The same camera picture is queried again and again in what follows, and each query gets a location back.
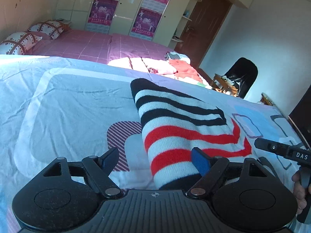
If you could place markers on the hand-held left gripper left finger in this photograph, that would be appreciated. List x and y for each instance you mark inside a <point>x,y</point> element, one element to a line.
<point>110,159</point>

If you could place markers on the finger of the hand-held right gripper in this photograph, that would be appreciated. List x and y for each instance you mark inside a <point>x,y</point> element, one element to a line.
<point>269,146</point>

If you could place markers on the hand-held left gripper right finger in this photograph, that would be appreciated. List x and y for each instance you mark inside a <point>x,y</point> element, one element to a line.
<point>200,161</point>

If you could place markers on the black red white striped sweater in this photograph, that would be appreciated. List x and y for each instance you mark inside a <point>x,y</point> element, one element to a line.
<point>182,131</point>

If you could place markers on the person's right hand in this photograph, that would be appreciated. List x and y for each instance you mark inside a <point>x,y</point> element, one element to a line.
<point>297,194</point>

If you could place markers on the light blue geometric print blanket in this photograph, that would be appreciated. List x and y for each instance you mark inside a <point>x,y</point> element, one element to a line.
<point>73,102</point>

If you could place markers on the black chair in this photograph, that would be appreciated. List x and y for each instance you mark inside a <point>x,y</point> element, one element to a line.
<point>243,77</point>

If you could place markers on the small wooden table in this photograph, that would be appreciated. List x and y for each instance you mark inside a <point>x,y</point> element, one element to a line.
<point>222,83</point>

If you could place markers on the orange garment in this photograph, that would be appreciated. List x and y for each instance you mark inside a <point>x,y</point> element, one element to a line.
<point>187,71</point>

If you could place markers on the pink garment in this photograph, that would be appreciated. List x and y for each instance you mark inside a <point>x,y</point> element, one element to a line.
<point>145,64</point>

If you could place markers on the black white striped garment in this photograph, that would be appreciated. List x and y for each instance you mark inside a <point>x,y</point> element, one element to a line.
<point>173,55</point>

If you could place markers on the brown wooden door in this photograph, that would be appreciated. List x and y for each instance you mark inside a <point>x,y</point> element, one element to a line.
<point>204,21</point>

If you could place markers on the cream corner shelf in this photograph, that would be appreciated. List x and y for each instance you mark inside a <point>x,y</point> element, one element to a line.
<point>188,19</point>

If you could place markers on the white red patterned pillow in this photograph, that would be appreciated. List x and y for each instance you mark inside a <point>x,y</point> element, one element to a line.
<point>48,28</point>
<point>19,42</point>

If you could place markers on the stack of books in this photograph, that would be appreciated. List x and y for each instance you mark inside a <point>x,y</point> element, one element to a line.
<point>63,21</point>

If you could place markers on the small blue shelf item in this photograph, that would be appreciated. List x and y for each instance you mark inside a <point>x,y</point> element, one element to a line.
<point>186,12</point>

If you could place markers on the cream wardrobe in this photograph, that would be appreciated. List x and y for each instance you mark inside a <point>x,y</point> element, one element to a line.
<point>126,4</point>

